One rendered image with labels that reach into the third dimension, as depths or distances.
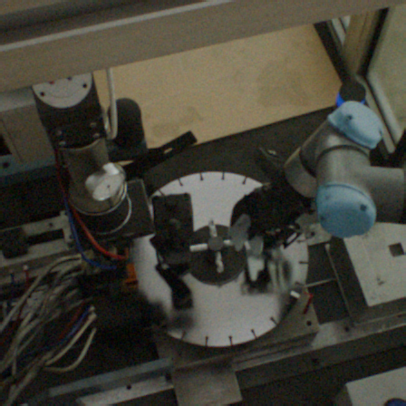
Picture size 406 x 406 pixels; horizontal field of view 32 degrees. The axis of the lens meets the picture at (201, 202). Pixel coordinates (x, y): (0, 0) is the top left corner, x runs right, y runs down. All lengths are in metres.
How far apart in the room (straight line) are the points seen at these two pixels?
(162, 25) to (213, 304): 1.10
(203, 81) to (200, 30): 1.52
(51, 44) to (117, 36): 0.02
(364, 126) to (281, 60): 0.75
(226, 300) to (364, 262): 0.28
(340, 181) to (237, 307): 0.38
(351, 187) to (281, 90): 0.77
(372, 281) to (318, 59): 0.62
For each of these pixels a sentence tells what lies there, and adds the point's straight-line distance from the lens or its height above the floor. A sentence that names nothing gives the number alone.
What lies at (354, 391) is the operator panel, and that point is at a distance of 1.30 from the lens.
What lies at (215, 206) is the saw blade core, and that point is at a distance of 1.32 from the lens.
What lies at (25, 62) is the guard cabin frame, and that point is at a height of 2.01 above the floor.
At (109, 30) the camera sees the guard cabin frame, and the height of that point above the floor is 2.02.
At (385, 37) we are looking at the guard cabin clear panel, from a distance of 1.55.
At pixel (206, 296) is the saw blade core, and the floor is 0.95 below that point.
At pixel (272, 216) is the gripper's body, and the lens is 1.13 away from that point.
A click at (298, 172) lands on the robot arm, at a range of 1.07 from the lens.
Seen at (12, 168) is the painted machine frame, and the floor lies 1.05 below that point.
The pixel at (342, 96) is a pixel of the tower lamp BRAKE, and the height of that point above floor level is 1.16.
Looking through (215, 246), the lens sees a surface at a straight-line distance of 1.23.
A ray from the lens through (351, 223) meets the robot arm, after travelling 0.96.
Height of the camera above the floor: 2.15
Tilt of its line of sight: 65 degrees down
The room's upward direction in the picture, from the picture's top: 1 degrees counter-clockwise
